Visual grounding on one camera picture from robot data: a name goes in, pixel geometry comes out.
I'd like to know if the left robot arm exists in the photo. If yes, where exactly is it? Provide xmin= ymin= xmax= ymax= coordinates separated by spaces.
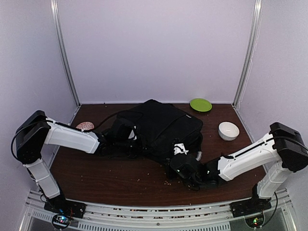
xmin=10 ymin=110 xmax=148 ymax=214

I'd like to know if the aluminium frame post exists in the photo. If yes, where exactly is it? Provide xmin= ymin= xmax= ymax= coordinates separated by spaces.
xmin=233 ymin=0 xmax=263 ymax=108
xmin=50 ymin=0 xmax=81 ymax=107

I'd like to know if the black backpack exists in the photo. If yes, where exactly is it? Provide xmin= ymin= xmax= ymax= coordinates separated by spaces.
xmin=105 ymin=100 xmax=203 ymax=164

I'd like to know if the green plate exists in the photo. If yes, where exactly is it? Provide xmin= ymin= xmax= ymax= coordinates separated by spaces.
xmin=190 ymin=98 xmax=212 ymax=112

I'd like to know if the left aluminium frame post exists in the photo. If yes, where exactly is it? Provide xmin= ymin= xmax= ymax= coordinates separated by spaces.
xmin=50 ymin=0 xmax=81 ymax=107

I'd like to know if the white ribbed bowl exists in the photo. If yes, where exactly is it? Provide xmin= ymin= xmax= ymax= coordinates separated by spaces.
xmin=218 ymin=121 xmax=240 ymax=141

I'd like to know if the right aluminium frame post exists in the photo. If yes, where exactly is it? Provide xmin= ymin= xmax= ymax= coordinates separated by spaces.
xmin=233 ymin=0 xmax=263 ymax=108

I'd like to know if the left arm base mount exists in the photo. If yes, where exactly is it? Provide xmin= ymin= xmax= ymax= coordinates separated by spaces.
xmin=44 ymin=201 xmax=86 ymax=230

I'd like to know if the front aluminium rail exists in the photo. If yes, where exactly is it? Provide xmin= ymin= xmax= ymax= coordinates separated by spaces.
xmin=20 ymin=189 xmax=296 ymax=231

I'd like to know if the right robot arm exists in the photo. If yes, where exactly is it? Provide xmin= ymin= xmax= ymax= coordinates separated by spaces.
xmin=169 ymin=122 xmax=308 ymax=213

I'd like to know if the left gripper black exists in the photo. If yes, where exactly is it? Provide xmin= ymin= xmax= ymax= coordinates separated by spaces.
xmin=115 ymin=135 xmax=154 ymax=159

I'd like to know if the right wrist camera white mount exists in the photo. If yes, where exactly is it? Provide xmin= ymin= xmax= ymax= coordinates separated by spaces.
xmin=173 ymin=143 xmax=189 ymax=156

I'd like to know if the patterned pink bowl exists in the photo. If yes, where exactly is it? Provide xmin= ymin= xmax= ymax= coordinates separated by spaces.
xmin=76 ymin=121 xmax=94 ymax=131

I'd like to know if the left black cable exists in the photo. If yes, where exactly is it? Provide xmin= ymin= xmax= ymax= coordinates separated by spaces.
xmin=11 ymin=110 xmax=135 ymax=164

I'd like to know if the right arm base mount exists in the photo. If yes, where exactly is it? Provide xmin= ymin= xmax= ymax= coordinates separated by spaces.
xmin=230 ymin=198 xmax=271 ymax=229

